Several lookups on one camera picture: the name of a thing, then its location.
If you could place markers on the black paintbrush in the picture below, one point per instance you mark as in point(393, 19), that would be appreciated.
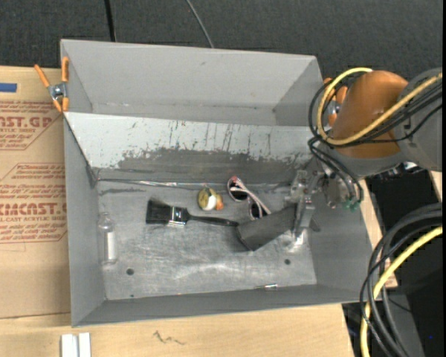
point(163, 213)

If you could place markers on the brown cardboard board red print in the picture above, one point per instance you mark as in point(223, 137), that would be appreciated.
point(26, 199)

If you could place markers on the grey metal bin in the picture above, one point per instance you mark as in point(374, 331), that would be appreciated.
point(193, 151)

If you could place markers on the yellow and white toy duck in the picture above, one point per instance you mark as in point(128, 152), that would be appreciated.
point(208, 198)

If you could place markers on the clear glass bottle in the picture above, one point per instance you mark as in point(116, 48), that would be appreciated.
point(109, 240)

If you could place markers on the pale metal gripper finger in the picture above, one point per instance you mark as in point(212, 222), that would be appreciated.
point(300, 219)
point(313, 219)

